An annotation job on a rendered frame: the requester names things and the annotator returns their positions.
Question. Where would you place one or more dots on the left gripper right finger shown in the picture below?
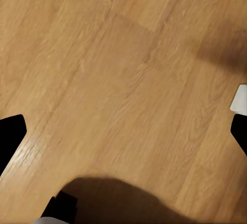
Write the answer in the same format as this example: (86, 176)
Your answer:
(239, 130)

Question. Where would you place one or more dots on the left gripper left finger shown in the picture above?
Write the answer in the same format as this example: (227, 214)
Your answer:
(12, 131)

